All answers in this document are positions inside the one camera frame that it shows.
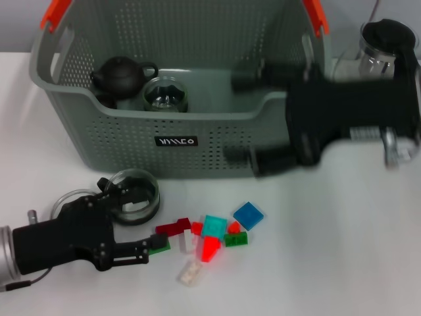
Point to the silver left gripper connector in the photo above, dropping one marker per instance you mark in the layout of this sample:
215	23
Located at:
32	216

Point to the black brand label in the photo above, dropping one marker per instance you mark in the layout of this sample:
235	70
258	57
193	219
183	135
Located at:
176	141

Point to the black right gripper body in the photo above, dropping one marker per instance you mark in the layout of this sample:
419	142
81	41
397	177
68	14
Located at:
345	105

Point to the dark red toy brick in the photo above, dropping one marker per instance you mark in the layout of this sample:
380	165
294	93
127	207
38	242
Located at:
167	230

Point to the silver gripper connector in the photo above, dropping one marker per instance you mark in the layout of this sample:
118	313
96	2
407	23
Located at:
32	216
391	148

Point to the teal toy plate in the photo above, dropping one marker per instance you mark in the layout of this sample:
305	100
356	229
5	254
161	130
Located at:
213	226

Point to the black clay teapot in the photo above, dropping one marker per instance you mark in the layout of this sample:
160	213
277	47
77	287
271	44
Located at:
120	79

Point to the blue toy plate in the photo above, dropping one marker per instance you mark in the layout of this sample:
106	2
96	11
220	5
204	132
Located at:
248	215

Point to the clear beige toy brick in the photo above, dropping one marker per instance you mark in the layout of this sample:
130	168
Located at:
190	274

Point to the small orange toy brick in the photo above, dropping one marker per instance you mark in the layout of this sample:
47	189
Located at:
234	227
197	228

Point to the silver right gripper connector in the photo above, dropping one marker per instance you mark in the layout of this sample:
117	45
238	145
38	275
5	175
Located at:
391	148

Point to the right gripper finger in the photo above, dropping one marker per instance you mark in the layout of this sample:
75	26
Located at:
260	79
263	161

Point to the orange sloped toy brick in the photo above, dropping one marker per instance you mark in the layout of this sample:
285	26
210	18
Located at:
210	250

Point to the glass teacup with black base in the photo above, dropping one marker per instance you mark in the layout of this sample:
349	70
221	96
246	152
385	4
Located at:
67	197
141	214
164	98

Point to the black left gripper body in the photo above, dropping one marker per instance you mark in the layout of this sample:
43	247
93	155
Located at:
59	237

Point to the white toy brick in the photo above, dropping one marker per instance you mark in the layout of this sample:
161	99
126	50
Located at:
188	242

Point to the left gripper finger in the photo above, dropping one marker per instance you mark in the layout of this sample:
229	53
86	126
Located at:
131	195
159	240

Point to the grey perforated storage basket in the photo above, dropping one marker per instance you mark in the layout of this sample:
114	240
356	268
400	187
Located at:
197	158

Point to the green toy brick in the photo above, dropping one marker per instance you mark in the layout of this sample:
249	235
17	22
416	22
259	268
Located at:
161	251
237	239

